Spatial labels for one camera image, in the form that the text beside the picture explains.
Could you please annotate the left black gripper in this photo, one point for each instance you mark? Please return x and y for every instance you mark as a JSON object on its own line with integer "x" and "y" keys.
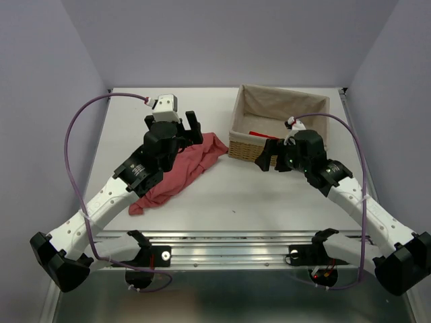
{"x": 194, "y": 134}

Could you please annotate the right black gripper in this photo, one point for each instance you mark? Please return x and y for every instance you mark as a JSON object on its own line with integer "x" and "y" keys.
{"x": 271, "y": 148}

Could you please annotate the red t shirt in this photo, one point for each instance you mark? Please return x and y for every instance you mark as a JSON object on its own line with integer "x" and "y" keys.
{"x": 188, "y": 166}

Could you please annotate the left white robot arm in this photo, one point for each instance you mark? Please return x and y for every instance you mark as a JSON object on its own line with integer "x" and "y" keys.
{"x": 68, "y": 254}

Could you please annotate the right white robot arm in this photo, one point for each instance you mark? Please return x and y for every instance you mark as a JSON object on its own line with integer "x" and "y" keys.
{"x": 399, "y": 257}

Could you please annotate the red item in basket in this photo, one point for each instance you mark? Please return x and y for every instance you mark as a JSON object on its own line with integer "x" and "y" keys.
{"x": 253, "y": 133}

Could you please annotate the wicker basket with liner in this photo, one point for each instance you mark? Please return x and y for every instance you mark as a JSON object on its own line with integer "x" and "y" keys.
{"x": 265, "y": 110}

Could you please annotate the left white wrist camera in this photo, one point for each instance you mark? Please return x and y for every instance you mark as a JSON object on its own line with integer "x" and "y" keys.
{"x": 164, "y": 108}

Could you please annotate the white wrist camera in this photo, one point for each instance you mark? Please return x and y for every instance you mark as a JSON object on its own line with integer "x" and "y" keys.
{"x": 294, "y": 126}
{"x": 164, "y": 108}

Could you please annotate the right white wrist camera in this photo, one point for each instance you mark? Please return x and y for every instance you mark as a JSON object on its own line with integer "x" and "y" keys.
{"x": 294, "y": 126}

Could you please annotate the aluminium mounting rail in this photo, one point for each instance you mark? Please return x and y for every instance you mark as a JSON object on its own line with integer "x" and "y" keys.
{"x": 228, "y": 250}

